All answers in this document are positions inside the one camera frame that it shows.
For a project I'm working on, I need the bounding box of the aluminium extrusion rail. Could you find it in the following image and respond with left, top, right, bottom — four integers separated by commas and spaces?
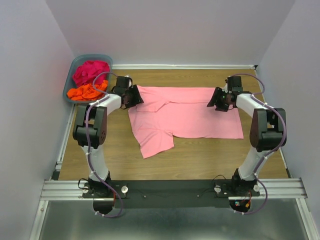
40, 178, 308, 201

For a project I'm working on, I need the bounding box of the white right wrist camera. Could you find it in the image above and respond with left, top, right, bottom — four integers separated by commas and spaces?
222, 78, 229, 94

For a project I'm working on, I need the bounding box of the light pink t shirt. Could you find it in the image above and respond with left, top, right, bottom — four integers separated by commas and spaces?
128, 86, 244, 159

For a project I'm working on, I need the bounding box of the orange t shirt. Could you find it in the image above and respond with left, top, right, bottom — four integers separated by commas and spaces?
66, 80, 108, 102

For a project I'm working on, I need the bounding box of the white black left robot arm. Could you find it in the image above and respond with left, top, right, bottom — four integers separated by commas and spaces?
72, 75, 144, 198

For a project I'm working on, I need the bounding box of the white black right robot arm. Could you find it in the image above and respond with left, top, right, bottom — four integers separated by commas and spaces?
207, 73, 287, 195

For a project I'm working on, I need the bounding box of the magenta t shirt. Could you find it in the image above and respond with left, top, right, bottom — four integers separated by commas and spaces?
72, 60, 110, 87

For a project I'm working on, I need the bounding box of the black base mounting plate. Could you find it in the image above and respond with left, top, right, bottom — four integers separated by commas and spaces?
79, 178, 260, 214

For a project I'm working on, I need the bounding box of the grey plastic laundry basin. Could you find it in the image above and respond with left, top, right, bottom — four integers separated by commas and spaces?
62, 53, 113, 105

